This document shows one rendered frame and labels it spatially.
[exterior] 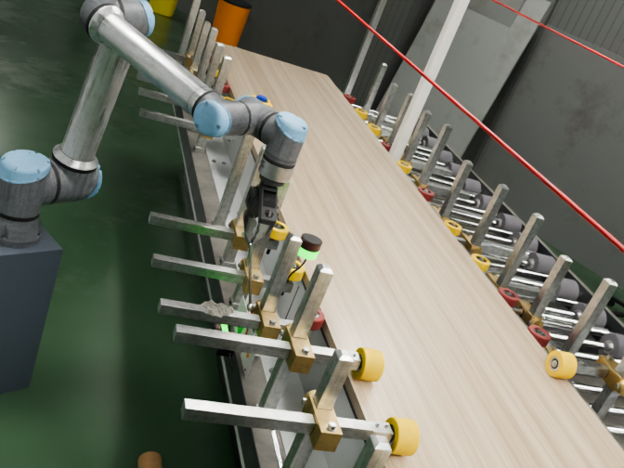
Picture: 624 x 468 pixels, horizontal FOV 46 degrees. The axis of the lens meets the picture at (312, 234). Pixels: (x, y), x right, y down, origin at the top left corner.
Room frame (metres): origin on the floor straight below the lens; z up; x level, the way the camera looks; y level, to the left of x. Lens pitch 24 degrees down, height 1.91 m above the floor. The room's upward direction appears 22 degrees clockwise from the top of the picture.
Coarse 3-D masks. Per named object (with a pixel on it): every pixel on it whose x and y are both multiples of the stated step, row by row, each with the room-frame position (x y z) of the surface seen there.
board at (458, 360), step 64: (256, 64) 4.32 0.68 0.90; (320, 128) 3.56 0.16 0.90; (320, 192) 2.71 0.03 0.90; (384, 192) 3.01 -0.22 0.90; (320, 256) 2.16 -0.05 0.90; (384, 256) 2.36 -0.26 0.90; (448, 256) 2.59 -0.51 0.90; (384, 320) 1.92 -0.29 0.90; (448, 320) 2.08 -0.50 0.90; (512, 320) 2.26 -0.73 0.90; (384, 384) 1.60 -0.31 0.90; (448, 384) 1.72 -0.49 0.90; (512, 384) 1.85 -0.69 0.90; (448, 448) 1.44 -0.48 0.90; (512, 448) 1.54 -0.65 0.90; (576, 448) 1.66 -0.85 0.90
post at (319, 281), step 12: (324, 264) 1.56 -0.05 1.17; (312, 276) 1.56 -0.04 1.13; (324, 276) 1.54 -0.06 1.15; (312, 288) 1.53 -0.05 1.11; (324, 288) 1.54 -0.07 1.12; (312, 300) 1.53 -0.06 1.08; (300, 312) 1.54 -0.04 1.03; (312, 312) 1.54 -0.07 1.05; (300, 324) 1.53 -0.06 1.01; (300, 336) 1.54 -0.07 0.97; (276, 372) 1.54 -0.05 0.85; (288, 372) 1.54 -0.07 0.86; (276, 384) 1.53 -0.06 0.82; (264, 396) 1.55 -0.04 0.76; (276, 396) 1.54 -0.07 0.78; (276, 408) 1.54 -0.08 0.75
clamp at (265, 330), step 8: (256, 304) 1.79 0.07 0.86; (256, 312) 1.77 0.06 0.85; (264, 312) 1.76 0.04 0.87; (272, 312) 1.77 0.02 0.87; (264, 320) 1.71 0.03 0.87; (264, 328) 1.69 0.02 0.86; (272, 328) 1.70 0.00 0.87; (280, 328) 1.71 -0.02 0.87; (264, 336) 1.70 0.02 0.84; (272, 336) 1.70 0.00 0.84
